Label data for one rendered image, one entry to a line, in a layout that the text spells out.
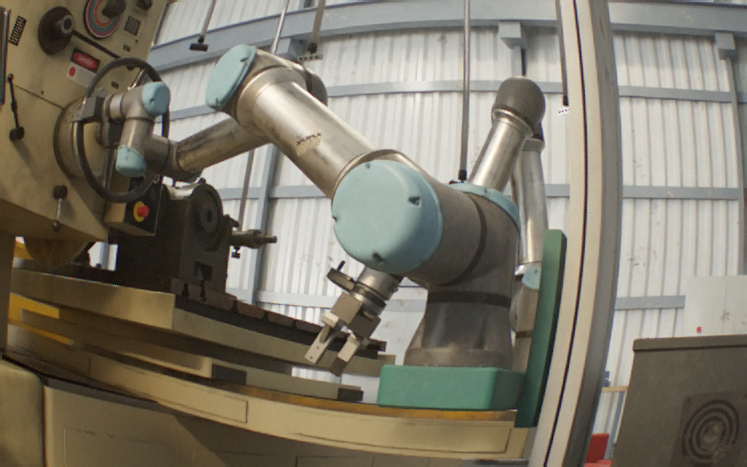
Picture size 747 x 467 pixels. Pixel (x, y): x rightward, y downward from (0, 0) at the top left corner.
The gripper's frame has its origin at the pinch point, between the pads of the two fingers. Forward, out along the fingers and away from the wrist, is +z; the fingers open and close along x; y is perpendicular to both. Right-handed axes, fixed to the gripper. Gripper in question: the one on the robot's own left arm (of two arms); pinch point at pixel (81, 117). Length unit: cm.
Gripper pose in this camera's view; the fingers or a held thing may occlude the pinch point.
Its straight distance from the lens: 185.2
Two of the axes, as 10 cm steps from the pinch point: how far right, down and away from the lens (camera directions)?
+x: -5.0, -1.0, -8.6
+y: 0.5, -9.9, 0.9
